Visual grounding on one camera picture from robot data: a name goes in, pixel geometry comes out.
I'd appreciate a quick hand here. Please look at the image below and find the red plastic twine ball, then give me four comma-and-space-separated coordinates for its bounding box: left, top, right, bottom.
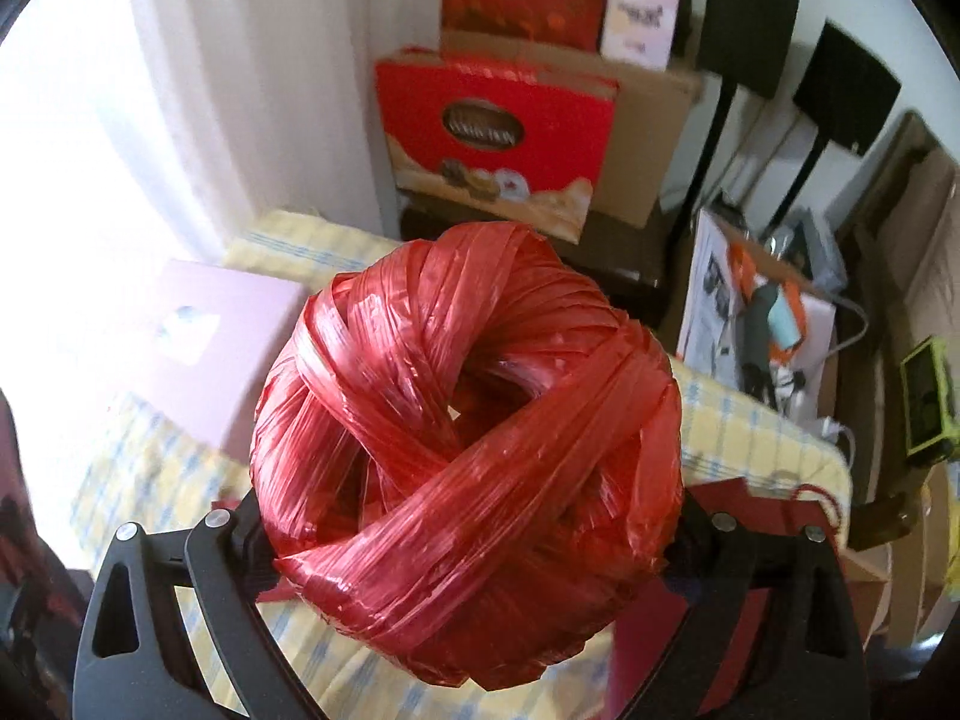
249, 223, 683, 691

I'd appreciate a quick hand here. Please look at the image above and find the yellow plaid tablecloth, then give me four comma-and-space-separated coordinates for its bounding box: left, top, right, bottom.
71, 221, 867, 718

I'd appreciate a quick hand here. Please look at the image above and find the pink tissue box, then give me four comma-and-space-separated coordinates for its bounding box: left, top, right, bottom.
98, 263, 308, 463

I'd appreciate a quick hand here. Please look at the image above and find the open box with clutter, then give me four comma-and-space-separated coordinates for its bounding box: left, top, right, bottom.
672, 211, 839, 424

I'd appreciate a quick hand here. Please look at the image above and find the green portable radio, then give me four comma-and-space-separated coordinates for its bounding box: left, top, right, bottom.
900, 335, 958, 468

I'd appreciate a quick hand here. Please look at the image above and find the brown sofa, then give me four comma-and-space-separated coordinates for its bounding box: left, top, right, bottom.
853, 110, 958, 359

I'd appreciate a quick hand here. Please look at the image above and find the large brown cardboard box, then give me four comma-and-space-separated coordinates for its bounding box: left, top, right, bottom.
439, 29, 703, 229

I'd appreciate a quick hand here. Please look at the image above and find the red Collection gift box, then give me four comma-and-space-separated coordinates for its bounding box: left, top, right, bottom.
374, 49, 619, 244

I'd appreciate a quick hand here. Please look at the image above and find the white sheer curtain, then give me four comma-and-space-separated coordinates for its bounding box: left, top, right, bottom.
2, 0, 439, 260

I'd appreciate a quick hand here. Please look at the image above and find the right black speaker on stand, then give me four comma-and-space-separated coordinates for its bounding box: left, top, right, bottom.
763, 21, 901, 238

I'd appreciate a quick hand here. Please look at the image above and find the black speaker on stand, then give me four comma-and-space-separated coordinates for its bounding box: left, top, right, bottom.
763, 21, 901, 238
670, 0, 799, 241

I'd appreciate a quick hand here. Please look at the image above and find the left black speaker on stand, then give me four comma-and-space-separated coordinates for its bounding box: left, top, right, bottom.
670, 0, 799, 241

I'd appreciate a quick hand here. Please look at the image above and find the small pink white box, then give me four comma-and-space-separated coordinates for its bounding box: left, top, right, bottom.
601, 0, 680, 71

